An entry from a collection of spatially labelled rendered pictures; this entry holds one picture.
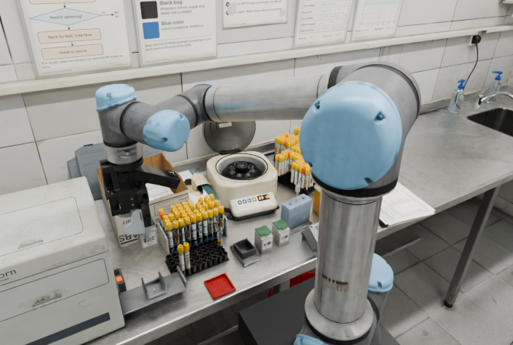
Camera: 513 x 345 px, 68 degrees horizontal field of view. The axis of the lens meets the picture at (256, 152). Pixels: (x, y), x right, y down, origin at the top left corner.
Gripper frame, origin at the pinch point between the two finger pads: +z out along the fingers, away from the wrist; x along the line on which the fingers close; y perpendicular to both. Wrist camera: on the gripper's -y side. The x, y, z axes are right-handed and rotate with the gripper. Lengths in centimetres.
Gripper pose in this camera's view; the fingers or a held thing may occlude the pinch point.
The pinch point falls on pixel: (146, 228)
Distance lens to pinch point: 95.9
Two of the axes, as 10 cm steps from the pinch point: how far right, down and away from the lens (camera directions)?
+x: 4.8, 4.3, -7.7
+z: -0.2, 8.8, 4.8
